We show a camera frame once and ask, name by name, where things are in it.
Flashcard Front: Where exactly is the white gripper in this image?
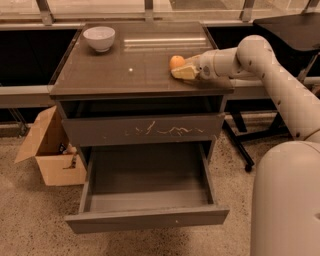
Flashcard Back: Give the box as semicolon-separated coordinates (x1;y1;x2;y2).
171;48;245;80

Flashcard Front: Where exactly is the orange fruit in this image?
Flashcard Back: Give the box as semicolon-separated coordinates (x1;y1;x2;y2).
169;55;185;70

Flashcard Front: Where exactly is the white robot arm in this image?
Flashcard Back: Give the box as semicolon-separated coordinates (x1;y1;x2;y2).
169;35;320;256

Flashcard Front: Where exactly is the grey drawer cabinet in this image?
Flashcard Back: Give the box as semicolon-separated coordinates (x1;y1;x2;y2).
50;22;234;162

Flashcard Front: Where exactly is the closed scratched grey drawer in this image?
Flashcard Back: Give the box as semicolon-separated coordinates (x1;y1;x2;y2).
62;113;225;146

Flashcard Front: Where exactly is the open grey middle drawer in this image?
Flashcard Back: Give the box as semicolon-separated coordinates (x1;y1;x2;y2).
66;142;229;233

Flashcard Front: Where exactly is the white ceramic bowl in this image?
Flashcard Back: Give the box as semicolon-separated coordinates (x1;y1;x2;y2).
83;26;115;52

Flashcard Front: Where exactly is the open cardboard box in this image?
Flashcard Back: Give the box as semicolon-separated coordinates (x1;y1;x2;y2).
15;106;86;186

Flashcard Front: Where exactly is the metal window railing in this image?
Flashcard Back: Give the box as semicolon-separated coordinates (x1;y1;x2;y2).
0;0;320;26

